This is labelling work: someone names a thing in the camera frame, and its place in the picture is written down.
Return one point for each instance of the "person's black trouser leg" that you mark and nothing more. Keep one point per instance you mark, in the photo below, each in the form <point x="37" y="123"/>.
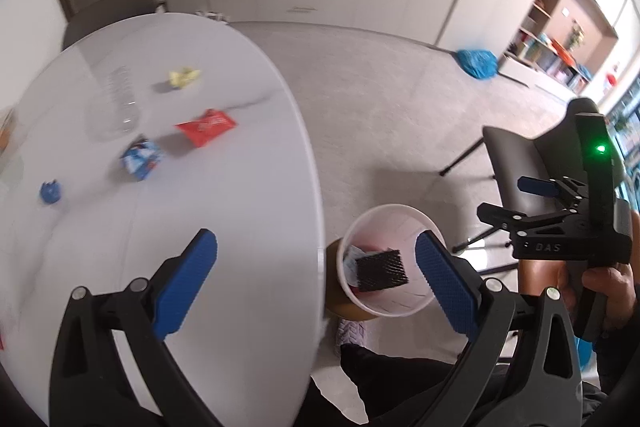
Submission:
<point x="395" y="387"/>

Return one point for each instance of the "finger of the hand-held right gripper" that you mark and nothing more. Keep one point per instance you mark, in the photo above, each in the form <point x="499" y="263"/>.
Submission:
<point x="500" y="214"/>
<point x="537" y="186"/>

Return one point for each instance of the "white plastic bin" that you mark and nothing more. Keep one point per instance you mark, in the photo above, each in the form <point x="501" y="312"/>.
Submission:
<point x="395" y="227"/>

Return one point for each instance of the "black foam mesh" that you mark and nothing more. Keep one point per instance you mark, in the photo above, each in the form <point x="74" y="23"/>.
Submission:
<point x="382" y="271"/>

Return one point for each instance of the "blue plastic bag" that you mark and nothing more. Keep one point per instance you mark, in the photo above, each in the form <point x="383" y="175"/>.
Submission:
<point x="477" y="63"/>

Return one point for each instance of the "pink patterned slipper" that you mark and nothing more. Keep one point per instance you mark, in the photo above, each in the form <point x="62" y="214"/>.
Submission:
<point x="352" y="332"/>

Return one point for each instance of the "dark grey chair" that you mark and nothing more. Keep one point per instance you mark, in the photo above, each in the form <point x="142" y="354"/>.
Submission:
<point x="520" y="162"/>

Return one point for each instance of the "yellow crumpled paper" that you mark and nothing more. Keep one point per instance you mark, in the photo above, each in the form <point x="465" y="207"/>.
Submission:
<point x="184" y="78"/>

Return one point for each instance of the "wooden bookshelf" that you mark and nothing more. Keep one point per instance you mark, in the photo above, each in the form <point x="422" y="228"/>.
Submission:
<point x="560" y="37"/>

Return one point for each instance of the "red snack packet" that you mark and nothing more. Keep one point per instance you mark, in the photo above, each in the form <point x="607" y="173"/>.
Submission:
<point x="206" y="128"/>

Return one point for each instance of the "clear plastic bottle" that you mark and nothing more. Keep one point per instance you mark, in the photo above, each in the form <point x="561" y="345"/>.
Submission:
<point x="112" y="107"/>

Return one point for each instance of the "blue crumpled paper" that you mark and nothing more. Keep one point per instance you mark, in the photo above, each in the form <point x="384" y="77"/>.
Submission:
<point x="50" y="193"/>

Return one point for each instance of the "blue face mask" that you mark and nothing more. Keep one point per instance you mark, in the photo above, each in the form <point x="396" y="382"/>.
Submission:
<point x="352" y="267"/>

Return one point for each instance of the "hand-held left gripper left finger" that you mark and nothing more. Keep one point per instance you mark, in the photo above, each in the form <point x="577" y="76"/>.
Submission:
<point x="185" y="287"/>

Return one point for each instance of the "blue snack packet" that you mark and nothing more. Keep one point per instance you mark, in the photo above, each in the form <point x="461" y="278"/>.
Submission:
<point x="141" y="158"/>

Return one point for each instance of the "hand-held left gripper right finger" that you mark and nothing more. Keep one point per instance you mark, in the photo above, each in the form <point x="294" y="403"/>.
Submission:
<point x="445" y="287"/>

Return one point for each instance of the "brown round container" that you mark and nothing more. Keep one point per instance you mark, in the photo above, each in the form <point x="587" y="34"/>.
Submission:
<point x="336" y="287"/>

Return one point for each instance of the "person's right hand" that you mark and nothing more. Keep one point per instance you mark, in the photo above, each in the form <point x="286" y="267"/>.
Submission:
<point x="612" y="292"/>

